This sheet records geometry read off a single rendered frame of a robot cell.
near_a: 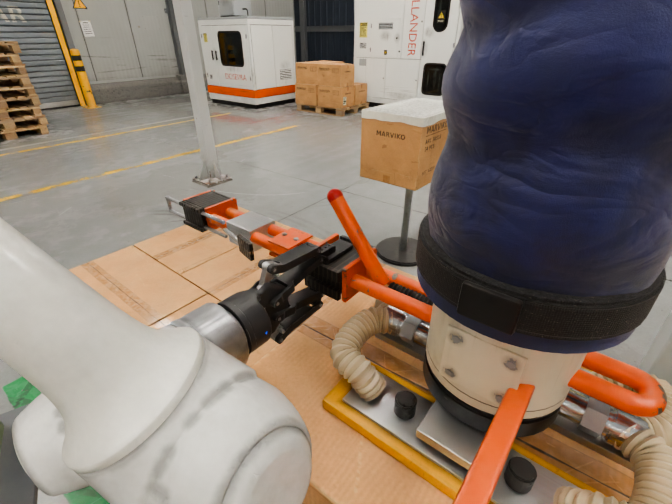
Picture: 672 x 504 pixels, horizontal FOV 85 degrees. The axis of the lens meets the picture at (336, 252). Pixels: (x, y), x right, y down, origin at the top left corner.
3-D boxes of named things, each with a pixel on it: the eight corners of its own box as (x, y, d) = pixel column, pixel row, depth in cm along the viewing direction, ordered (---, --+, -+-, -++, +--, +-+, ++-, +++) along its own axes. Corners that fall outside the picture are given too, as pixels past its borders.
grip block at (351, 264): (378, 276, 61) (380, 245, 58) (342, 306, 55) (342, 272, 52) (338, 260, 66) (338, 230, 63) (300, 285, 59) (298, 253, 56)
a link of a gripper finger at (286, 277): (256, 299, 50) (253, 292, 50) (309, 253, 57) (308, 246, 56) (276, 311, 48) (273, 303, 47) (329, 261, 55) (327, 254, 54)
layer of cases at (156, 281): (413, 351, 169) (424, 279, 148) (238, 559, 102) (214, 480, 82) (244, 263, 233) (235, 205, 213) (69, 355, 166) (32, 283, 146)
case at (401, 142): (408, 155, 273) (414, 97, 252) (460, 166, 251) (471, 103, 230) (359, 176, 233) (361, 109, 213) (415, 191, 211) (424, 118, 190)
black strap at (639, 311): (653, 259, 42) (670, 228, 40) (639, 394, 26) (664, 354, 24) (461, 209, 54) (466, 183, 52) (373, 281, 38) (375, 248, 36)
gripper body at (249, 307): (205, 292, 45) (262, 261, 52) (216, 342, 50) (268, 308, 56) (244, 317, 41) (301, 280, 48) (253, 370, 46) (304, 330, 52)
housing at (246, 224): (278, 239, 72) (276, 219, 70) (251, 253, 67) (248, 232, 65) (254, 229, 76) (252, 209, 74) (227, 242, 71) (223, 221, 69)
